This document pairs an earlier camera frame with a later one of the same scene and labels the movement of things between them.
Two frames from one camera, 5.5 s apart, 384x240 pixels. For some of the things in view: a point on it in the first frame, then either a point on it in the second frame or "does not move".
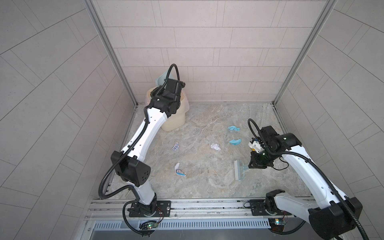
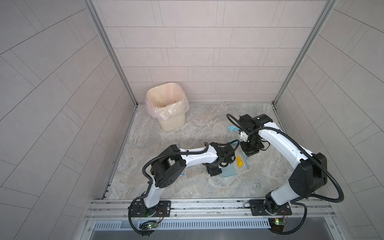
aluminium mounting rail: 196,209 does not move
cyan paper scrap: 233,127 does not move
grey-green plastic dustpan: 161,79 -> 229,171
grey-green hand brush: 239,169 -> 246,159
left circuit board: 148,225 does not move
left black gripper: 155,93 -> 212,173
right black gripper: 255,163 -> 248,151
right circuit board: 277,224 does not move
